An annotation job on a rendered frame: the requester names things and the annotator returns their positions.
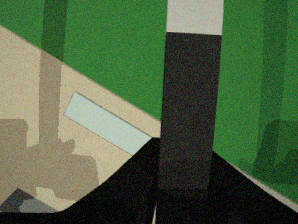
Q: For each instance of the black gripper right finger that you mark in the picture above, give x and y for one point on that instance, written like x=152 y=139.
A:
x=233 y=199

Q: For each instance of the green putting mat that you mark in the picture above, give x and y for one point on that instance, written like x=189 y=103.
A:
x=120 y=44

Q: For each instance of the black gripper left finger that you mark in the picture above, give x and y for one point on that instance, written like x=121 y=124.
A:
x=127 y=197

